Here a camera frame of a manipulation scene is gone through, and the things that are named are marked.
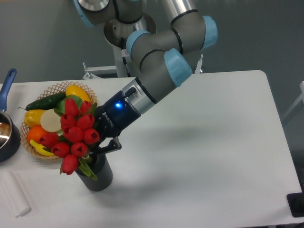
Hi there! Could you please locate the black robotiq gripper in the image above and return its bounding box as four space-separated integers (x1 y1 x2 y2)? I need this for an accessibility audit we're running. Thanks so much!
93 91 141 154

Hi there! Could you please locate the red tulip bouquet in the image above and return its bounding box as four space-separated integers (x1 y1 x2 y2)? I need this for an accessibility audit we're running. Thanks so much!
39 97 100 181

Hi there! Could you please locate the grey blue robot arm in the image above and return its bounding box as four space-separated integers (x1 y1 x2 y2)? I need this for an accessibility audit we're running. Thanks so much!
74 0 218 154

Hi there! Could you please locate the dark grey ribbed vase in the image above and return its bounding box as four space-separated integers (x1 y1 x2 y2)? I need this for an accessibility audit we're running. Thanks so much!
76 154 113 191

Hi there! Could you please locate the green leafy vegetable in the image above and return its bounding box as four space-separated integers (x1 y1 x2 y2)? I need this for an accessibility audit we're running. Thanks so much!
54 95 83 116

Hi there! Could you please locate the yellow squash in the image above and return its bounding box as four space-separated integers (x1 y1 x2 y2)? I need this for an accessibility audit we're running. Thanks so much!
65 85 91 102

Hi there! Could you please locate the cream round disc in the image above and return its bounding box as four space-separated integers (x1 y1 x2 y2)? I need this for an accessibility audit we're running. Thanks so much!
40 109 61 132

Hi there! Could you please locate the yellow banana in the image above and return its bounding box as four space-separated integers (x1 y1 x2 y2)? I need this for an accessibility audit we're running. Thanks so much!
29 140 54 156

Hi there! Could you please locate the green cucumber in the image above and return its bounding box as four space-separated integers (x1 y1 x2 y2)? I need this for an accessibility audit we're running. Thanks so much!
18 92 66 111

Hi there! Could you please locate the woven wicker basket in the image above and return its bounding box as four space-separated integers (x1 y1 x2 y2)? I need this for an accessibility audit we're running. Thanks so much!
19 81 98 160

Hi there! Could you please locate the orange fruit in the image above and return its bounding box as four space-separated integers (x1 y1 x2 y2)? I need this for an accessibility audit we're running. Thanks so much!
27 126 48 144

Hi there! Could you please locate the yellow bell pepper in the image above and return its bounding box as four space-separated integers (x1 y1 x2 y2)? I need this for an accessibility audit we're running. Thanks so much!
24 109 45 128

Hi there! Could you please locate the white folded cloth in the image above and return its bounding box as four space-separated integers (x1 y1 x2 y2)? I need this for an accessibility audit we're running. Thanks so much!
1 171 31 217

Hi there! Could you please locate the black device at table edge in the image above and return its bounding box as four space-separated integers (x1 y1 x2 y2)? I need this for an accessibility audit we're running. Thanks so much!
286 192 304 218

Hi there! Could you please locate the dark pot with blue handle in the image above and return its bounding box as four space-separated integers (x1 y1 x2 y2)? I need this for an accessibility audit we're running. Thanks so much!
0 68 20 162

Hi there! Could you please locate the white frame at right edge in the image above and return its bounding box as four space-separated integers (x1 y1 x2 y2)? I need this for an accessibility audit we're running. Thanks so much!
282 81 304 123

